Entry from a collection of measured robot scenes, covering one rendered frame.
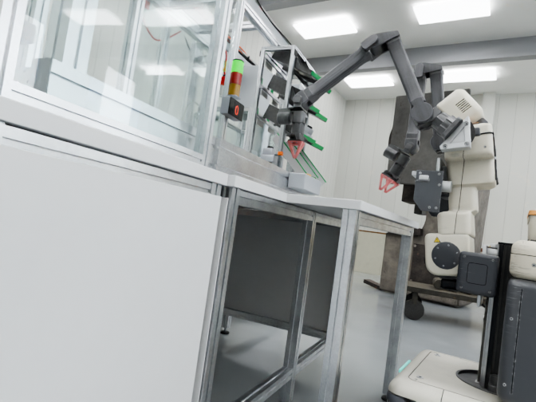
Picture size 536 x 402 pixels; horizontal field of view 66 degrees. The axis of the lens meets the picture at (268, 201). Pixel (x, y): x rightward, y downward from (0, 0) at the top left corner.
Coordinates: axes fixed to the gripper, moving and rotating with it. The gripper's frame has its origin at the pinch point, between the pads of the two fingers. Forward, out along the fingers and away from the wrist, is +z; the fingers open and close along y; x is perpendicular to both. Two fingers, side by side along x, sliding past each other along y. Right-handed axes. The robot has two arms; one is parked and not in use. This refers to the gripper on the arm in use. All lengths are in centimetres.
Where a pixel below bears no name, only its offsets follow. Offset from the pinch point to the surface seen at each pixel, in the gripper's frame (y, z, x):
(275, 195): 48, 22, 13
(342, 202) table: 41, 22, 33
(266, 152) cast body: 2.2, -0.7, -12.6
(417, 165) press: -422, -76, 20
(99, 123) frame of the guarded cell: 116, 18, 8
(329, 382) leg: 39, 77, 34
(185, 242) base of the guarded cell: 90, 38, 11
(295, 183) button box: 19.1, 14.3, 8.8
